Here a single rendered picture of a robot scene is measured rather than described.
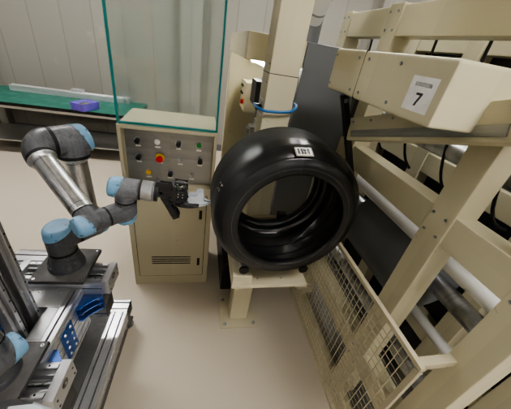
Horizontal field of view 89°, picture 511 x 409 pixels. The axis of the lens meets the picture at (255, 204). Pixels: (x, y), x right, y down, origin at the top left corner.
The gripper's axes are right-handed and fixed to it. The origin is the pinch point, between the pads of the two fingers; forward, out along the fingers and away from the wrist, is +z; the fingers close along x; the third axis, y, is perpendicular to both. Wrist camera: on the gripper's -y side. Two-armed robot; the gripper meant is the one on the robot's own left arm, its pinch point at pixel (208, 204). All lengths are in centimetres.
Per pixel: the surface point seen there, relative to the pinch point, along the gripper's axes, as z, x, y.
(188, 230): -3, 65, -63
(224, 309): 32, 38, -114
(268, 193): 33.8, 28.6, -5.9
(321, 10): 48, 75, 84
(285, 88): 26, 28, 45
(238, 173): 7.1, -9.4, 19.1
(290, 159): 22.3, -12.1, 28.1
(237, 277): 18.1, -8.0, -31.4
